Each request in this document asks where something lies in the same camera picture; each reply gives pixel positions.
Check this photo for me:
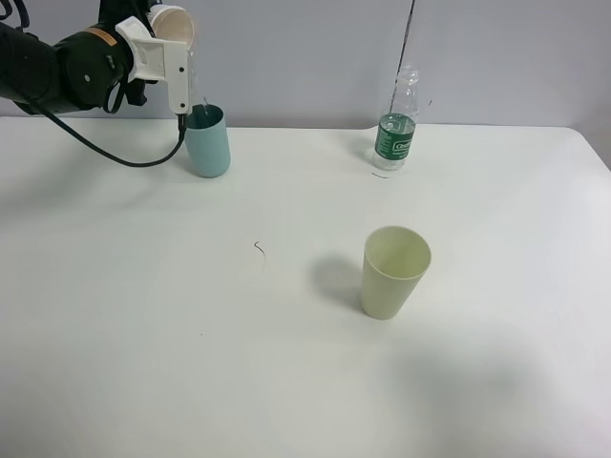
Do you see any teal plastic cup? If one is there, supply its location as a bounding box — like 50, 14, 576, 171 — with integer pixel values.
184, 104, 231, 178

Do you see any glass cup with blue sleeve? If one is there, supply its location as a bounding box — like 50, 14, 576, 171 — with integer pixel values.
147, 4, 196, 56

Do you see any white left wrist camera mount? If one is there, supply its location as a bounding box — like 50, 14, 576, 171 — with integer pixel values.
116, 16, 191, 115

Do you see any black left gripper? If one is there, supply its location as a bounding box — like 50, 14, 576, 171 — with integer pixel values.
97, 0, 158, 108

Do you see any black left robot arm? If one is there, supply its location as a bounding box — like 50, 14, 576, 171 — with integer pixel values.
1, 1, 157, 115

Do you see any pale yellow plastic cup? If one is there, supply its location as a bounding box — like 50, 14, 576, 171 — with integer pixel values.
360, 226, 432, 320

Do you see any clear plastic drink bottle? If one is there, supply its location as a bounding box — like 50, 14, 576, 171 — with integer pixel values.
372, 65, 419, 173

